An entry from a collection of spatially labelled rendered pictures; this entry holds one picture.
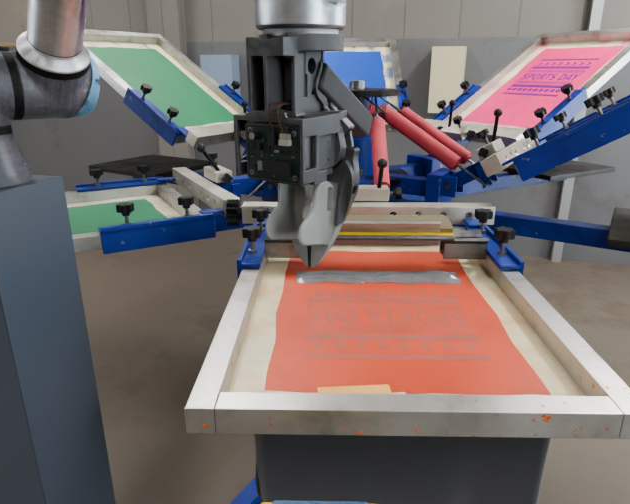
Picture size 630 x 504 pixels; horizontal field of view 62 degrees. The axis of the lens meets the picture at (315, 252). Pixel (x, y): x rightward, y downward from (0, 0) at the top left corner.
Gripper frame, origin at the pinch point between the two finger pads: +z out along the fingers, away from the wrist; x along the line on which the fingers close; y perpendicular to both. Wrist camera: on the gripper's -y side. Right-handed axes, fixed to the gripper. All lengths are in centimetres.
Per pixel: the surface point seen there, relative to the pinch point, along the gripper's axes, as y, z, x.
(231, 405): 0.6, 23.0, -12.2
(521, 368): -34.2, 26.8, 15.9
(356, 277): -52, 27, -23
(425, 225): -67, 17, -13
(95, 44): -118, -24, -194
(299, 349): -20.4, 26.8, -16.2
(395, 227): -63, 18, -19
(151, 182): -83, 24, -124
